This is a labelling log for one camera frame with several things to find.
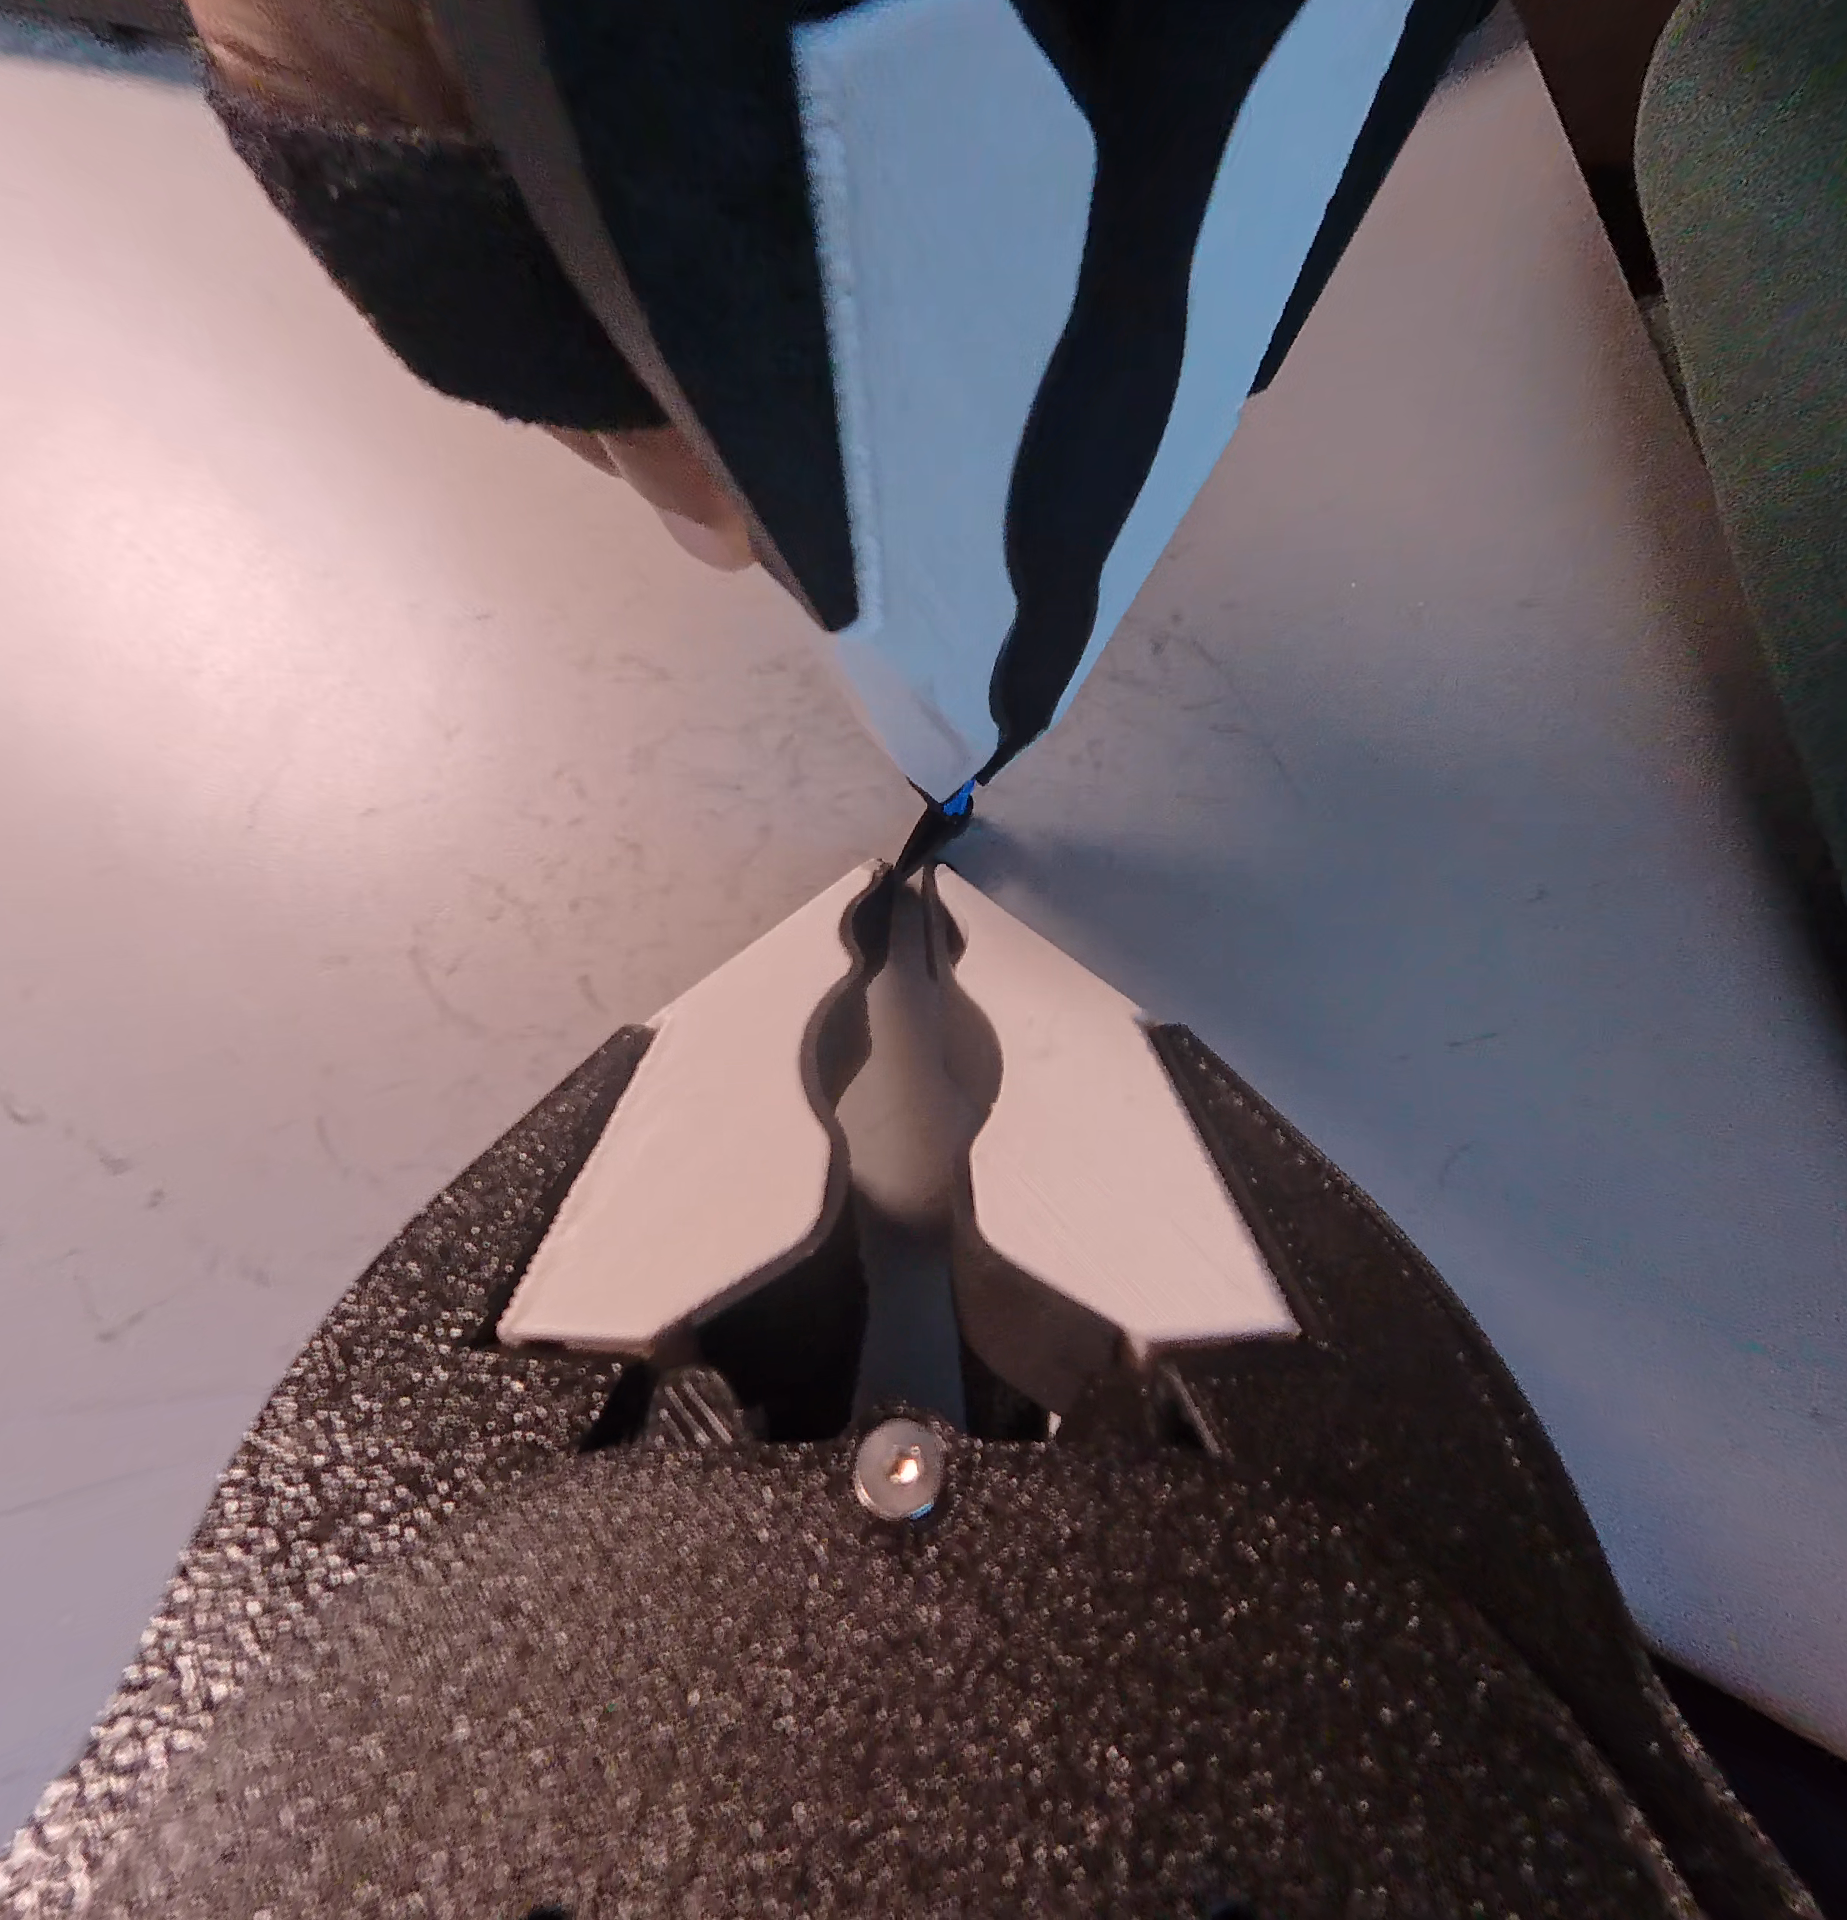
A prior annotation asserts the black lego tooth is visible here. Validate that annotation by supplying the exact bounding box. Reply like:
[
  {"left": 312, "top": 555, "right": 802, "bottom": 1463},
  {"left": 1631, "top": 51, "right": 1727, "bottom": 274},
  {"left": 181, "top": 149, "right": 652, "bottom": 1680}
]
[{"left": 890, "top": 805, "right": 974, "bottom": 984}]

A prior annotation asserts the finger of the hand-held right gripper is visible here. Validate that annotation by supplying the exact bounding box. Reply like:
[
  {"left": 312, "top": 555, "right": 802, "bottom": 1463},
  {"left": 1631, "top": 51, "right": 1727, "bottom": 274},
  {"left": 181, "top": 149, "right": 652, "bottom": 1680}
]
[
  {"left": 790, "top": 0, "right": 1099, "bottom": 796},
  {"left": 993, "top": 0, "right": 1417, "bottom": 781}
]

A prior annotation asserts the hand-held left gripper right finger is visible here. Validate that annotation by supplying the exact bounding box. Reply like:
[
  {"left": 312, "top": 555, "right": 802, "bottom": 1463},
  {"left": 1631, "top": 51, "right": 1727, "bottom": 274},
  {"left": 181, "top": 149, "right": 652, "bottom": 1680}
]
[{"left": 921, "top": 862, "right": 1303, "bottom": 1370}]

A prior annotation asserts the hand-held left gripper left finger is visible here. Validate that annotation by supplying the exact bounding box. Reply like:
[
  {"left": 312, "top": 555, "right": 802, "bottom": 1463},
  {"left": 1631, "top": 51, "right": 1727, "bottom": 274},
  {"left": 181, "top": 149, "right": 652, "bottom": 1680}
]
[{"left": 497, "top": 862, "right": 885, "bottom": 1363}]

